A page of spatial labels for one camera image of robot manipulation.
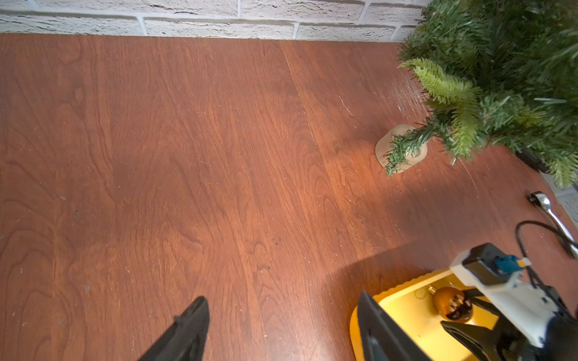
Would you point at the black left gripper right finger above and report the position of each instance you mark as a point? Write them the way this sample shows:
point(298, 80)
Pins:
point(381, 337)

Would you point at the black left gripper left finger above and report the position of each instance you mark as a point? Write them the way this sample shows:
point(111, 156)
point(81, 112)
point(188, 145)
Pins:
point(185, 339)

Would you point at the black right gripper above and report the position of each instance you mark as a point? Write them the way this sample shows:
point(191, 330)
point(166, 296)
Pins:
point(503, 342)

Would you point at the shiny brown ball ornament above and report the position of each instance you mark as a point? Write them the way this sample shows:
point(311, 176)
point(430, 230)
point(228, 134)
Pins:
point(452, 304)

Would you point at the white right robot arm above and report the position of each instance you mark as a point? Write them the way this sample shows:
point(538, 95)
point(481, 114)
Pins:
point(561, 338)

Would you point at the small green christmas tree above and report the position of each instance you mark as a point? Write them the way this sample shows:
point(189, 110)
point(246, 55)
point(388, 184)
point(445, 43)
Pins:
point(496, 73)

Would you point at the yellow plastic tray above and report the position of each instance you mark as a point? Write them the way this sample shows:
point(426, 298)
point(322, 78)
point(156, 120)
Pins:
point(411, 306)

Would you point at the metal spoon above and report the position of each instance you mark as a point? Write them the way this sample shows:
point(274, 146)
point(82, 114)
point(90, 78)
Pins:
point(542, 201)

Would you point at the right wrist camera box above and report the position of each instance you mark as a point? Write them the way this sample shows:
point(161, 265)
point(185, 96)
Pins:
point(527, 307)

